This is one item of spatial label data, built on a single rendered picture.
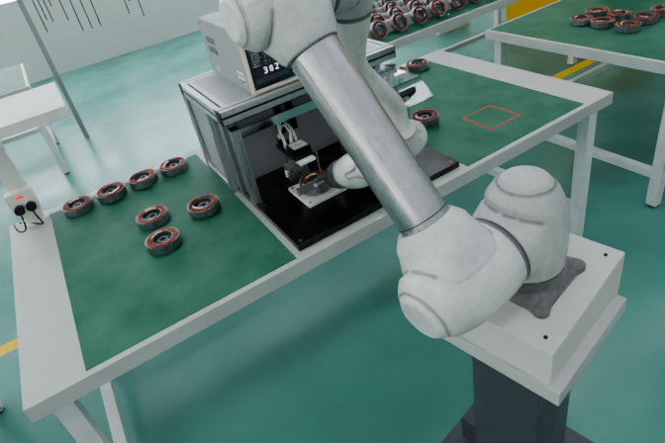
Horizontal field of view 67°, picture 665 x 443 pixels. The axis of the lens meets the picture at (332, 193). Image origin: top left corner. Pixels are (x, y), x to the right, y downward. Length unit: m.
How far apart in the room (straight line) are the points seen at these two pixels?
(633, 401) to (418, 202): 1.38
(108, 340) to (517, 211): 1.07
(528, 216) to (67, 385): 1.13
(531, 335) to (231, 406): 1.37
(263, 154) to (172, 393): 1.07
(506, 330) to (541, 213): 0.26
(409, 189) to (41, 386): 1.04
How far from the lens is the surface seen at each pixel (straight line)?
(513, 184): 0.99
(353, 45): 1.10
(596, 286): 1.19
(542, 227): 0.99
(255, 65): 1.63
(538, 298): 1.13
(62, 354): 1.55
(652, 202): 2.93
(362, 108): 0.88
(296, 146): 1.70
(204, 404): 2.22
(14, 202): 2.15
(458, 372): 2.09
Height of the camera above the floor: 1.68
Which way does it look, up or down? 33 degrees down
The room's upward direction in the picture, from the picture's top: 12 degrees counter-clockwise
